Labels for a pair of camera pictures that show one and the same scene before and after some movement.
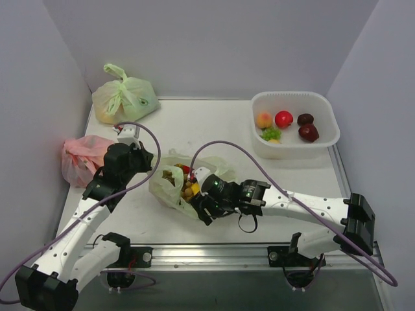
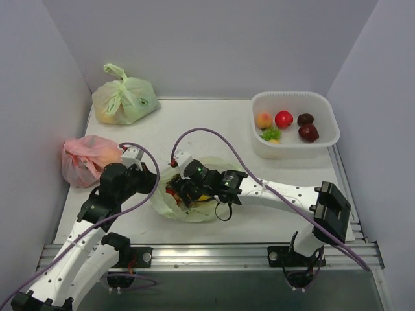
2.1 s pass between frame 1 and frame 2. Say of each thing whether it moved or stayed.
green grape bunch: stayed
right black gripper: moved
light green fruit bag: moved
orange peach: stayed
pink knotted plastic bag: stayed
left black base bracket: stayed
